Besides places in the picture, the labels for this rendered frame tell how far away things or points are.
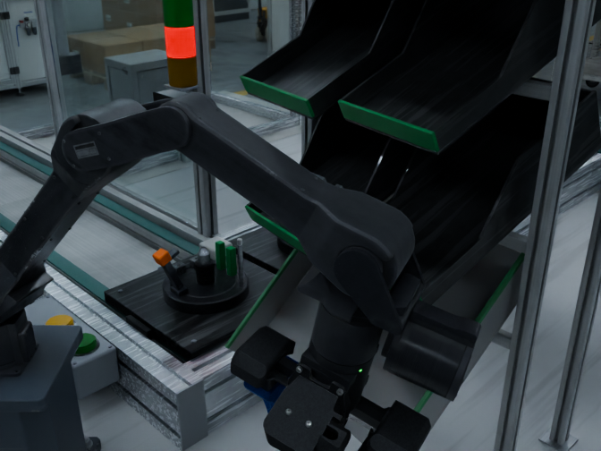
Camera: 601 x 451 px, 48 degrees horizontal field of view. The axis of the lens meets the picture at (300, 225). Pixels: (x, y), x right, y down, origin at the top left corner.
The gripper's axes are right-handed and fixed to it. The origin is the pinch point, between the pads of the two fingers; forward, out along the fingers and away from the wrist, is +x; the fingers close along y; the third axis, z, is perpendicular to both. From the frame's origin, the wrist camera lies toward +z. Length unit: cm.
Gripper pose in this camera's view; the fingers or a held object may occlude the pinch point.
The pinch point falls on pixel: (318, 429)
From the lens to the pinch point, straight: 68.3
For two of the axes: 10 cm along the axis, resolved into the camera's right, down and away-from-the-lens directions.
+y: 8.4, 4.2, -3.4
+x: -1.6, 8.0, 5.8
